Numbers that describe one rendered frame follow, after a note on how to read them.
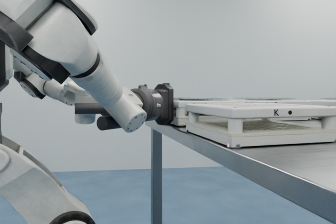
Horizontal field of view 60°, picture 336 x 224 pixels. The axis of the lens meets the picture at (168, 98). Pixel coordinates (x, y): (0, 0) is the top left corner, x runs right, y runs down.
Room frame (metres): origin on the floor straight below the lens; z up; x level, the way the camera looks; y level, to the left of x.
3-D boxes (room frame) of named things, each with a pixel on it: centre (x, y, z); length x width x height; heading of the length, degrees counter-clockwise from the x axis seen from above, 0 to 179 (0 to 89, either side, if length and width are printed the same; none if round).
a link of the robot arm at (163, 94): (0.82, 0.04, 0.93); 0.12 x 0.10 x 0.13; 147
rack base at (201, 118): (1.00, -0.09, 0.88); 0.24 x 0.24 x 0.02; 25
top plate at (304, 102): (1.15, -0.38, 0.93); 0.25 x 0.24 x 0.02; 16
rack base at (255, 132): (0.67, -0.20, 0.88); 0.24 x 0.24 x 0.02; 16
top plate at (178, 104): (1.00, -0.09, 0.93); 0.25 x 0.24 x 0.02; 25
